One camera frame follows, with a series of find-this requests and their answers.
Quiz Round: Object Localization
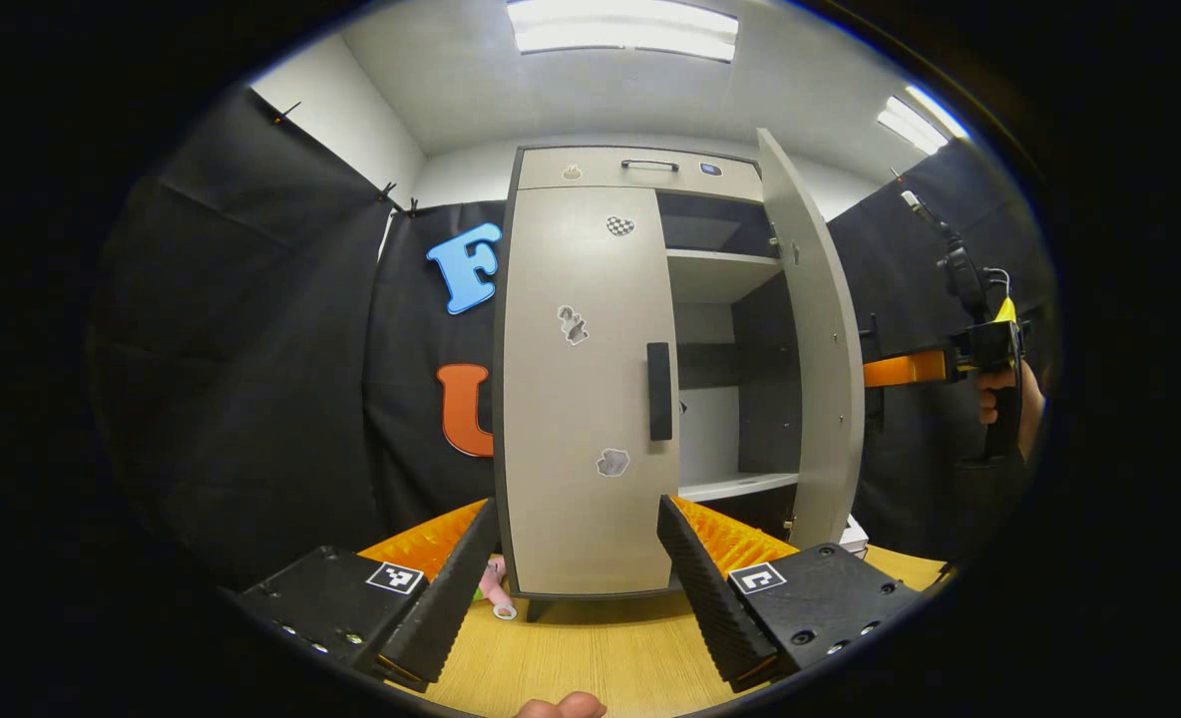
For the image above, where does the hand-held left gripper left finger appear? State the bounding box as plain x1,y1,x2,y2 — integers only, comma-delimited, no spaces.
236,498,502,689

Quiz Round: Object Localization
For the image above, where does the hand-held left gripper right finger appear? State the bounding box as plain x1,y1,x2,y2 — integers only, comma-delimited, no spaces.
657,495,926,693

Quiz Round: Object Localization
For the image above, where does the beige shoe cabinet door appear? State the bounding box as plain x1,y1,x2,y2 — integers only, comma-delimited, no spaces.
499,186,681,597
756,128,886,549

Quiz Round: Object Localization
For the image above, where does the beige double-door shoe cabinet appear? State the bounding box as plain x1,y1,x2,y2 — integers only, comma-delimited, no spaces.
491,145,803,624

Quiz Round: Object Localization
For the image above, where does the white cabinet shelf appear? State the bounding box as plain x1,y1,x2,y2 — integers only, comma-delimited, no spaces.
678,473,801,503
666,249,783,305

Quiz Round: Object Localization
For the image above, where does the pink toy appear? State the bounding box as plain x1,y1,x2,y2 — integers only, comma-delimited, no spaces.
475,556,518,621

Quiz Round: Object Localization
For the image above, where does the small ceiling light panel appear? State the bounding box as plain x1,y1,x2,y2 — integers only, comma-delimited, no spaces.
876,84,971,157

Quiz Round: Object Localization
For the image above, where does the black backdrop cloth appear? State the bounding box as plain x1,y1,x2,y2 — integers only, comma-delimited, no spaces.
92,85,1060,589

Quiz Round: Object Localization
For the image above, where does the large ceiling light panel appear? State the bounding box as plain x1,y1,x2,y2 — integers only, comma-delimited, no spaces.
507,0,739,63

